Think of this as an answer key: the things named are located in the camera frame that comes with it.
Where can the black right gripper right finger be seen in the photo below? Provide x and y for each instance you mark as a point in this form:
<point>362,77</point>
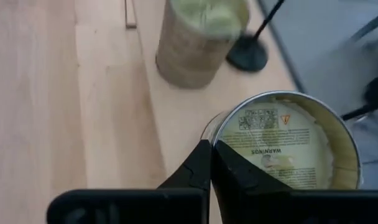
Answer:
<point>235,174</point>

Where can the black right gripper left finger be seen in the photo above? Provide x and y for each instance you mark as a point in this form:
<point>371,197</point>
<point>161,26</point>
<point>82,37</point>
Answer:
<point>195,174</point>

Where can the glass candle jar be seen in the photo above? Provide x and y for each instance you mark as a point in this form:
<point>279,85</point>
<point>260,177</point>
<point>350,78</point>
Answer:
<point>285,140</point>
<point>192,53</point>

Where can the wooden shelf riser black legs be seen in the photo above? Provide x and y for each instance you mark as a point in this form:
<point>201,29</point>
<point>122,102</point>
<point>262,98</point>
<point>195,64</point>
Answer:
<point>182,124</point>

